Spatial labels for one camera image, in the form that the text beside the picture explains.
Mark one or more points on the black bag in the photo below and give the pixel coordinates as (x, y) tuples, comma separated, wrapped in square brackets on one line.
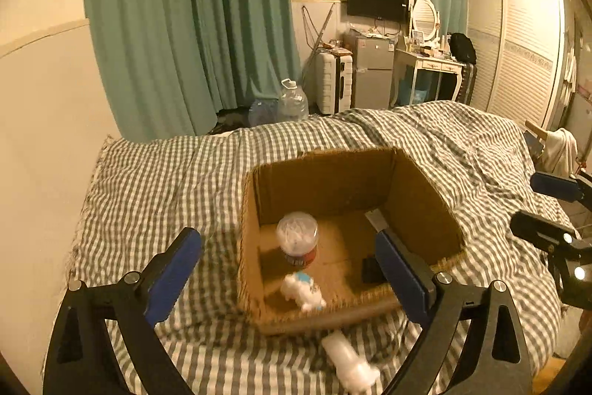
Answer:
[(462, 48)]

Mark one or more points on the white hanging cloth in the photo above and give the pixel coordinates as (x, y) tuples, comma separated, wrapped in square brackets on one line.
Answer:
[(570, 73)]

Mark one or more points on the grey checkered blanket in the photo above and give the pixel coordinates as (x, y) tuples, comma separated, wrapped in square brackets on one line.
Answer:
[(152, 186)]

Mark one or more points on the wide green curtain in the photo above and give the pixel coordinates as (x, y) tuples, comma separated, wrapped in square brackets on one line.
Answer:
[(185, 15)]

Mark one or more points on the white hard suitcase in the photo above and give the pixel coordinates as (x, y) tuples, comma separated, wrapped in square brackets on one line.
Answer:
[(330, 82)]

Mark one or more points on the white dressing table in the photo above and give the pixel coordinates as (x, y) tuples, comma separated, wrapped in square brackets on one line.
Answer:
[(428, 62)]

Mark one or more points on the cardboard box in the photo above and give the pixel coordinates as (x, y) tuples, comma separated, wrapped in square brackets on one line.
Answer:
[(342, 186)]

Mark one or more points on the leaning pole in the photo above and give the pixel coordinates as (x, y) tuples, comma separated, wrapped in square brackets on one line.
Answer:
[(319, 31)]

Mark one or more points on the clear cotton swab jar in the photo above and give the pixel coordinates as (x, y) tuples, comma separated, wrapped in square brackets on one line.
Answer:
[(296, 235)]

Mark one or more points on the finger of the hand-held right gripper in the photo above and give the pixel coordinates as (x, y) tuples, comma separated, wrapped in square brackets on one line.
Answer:
[(555, 186), (539, 228)]

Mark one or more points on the clear large water jug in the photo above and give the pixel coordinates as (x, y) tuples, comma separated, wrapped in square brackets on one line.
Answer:
[(293, 103)]

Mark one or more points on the silver small fridge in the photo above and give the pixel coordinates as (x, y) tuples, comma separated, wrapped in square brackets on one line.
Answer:
[(370, 71)]

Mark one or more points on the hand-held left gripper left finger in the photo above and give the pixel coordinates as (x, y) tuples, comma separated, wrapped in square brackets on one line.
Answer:
[(172, 272)]

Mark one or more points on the small white plush toy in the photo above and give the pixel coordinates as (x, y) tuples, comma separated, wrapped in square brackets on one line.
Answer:
[(300, 291)]

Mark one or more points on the white louvred wardrobe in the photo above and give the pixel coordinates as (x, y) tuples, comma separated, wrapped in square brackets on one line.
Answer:
[(522, 48)]

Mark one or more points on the grey flat packet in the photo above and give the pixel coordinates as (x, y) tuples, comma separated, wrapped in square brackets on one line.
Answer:
[(375, 220)]

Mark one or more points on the white cloth on hanger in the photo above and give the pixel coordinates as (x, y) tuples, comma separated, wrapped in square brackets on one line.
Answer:
[(560, 152)]

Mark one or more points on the white oval mirror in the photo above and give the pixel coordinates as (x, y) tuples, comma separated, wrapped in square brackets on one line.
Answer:
[(424, 16)]

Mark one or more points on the wooden hanger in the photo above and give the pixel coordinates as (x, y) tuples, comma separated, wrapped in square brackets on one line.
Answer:
[(534, 128)]

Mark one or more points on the white plastic bottle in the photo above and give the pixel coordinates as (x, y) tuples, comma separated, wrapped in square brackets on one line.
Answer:
[(349, 360)]

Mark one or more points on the dark bag on floor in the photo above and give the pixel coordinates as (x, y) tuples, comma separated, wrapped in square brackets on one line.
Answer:
[(231, 121)]

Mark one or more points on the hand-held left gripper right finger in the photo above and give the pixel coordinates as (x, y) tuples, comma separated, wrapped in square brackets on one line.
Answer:
[(398, 279)]

